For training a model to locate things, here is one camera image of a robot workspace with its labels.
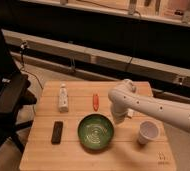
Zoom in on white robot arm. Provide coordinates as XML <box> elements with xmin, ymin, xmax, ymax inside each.
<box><xmin>108</xmin><ymin>79</ymin><xmax>190</xmax><ymax>133</ymax></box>

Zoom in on green ceramic bowl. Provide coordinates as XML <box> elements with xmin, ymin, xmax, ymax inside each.
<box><xmin>78</xmin><ymin>114</ymin><xmax>114</xmax><ymax>150</ymax></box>

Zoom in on orange red marker pen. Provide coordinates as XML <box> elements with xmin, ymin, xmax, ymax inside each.
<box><xmin>93</xmin><ymin>94</ymin><xmax>99</xmax><ymax>111</ymax></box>

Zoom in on white tube bottle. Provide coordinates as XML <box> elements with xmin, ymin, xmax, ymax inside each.
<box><xmin>58</xmin><ymin>84</ymin><xmax>69</xmax><ymax>113</ymax></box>

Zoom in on white sponge block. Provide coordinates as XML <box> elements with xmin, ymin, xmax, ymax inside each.
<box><xmin>127</xmin><ymin>109</ymin><xmax>134</xmax><ymax>118</ymax></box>

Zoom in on black remote control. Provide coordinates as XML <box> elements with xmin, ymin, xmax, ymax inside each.
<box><xmin>51</xmin><ymin>121</ymin><xmax>63</xmax><ymax>144</ymax></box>

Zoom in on white paper cup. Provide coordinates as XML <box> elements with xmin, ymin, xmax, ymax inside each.
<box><xmin>137</xmin><ymin>121</ymin><xmax>159</xmax><ymax>145</ymax></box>

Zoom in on black office chair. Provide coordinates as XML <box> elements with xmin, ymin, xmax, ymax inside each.
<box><xmin>0</xmin><ymin>9</ymin><xmax>38</xmax><ymax>161</ymax></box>

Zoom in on black cable on floor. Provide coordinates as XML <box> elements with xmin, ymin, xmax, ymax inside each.
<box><xmin>19</xmin><ymin>41</ymin><xmax>44</xmax><ymax>90</ymax></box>

